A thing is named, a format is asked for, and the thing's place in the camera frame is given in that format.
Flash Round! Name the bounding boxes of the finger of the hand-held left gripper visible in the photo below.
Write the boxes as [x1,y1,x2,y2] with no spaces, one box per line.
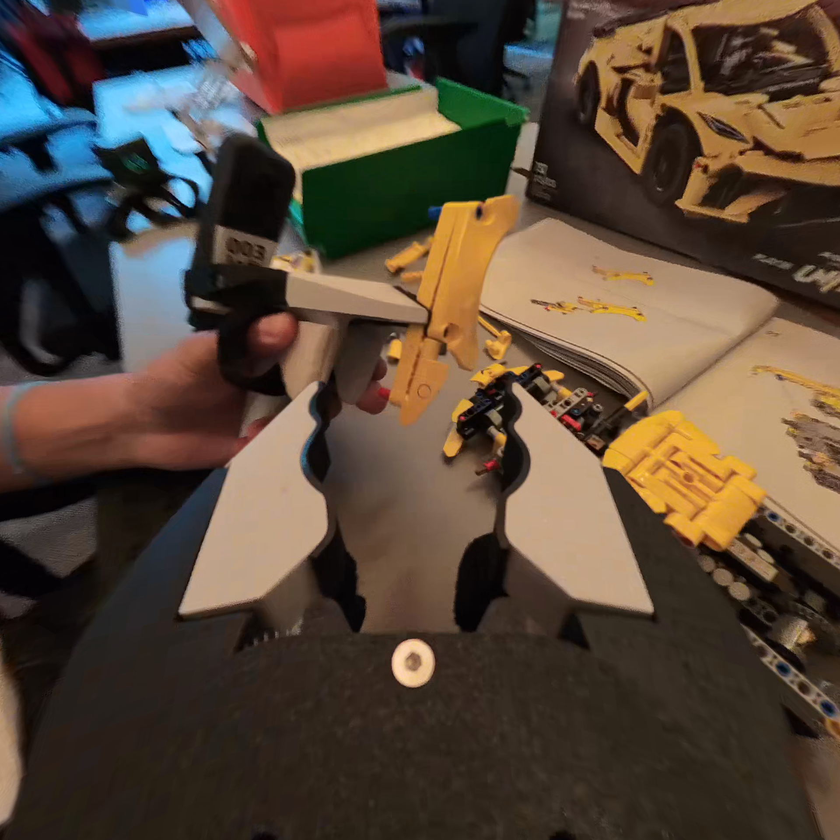
[285,272,432,327]

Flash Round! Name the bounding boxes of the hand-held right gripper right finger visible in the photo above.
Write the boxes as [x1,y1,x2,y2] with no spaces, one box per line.
[454,382,656,634]

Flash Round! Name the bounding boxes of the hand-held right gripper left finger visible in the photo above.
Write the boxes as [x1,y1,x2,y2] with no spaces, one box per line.
[178,381,366,634]

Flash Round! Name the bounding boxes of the yellow curved liftarm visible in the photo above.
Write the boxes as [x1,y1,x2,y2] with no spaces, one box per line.
[384,238,435,274]

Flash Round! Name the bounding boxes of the small yellow curved panel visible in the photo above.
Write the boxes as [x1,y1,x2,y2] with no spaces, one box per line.
[389,335,452,427]

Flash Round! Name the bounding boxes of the yellow wheel arch panel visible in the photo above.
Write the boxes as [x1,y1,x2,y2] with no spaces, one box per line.
[407,193,521,371]

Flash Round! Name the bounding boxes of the instruction booklet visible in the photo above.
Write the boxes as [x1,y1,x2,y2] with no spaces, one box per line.
[478,217,840,552]

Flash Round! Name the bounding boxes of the grey desk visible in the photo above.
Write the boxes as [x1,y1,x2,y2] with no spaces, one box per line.
[108,121,840,840]

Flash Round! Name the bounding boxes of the person's left hand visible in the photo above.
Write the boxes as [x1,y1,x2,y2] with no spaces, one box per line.
[125,314,301,472]

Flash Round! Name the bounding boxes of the black device green display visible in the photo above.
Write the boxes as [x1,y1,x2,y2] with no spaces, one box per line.
[94,136,200,238]

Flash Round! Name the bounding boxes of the black perforated foam pad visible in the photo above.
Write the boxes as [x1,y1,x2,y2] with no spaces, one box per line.
[13,469,227,723]

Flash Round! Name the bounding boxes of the green storage bin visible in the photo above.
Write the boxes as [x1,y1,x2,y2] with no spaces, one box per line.
[256,77,530,261]

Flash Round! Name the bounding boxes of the white paper sheets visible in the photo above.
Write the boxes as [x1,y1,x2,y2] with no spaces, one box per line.
[262,85,462,193]

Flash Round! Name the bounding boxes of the partly built yellow toy car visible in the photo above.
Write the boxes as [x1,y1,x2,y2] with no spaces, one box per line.
[441,363,840,742]

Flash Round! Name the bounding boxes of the yellow rod with connector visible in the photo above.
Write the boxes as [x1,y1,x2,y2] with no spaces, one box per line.
[476,314,514,363]

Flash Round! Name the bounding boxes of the orange felt tote bag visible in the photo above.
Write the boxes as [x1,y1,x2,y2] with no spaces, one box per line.
[210,0,389,117]

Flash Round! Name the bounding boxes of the black office chair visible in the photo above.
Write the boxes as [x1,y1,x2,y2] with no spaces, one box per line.
[0,108,127,376]

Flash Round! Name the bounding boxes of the blue-grey wristband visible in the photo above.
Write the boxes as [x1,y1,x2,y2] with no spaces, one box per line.
[0,381,42,476]

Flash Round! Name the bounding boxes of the toy car set box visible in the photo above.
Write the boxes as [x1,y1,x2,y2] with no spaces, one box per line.
[525,0,840,311]

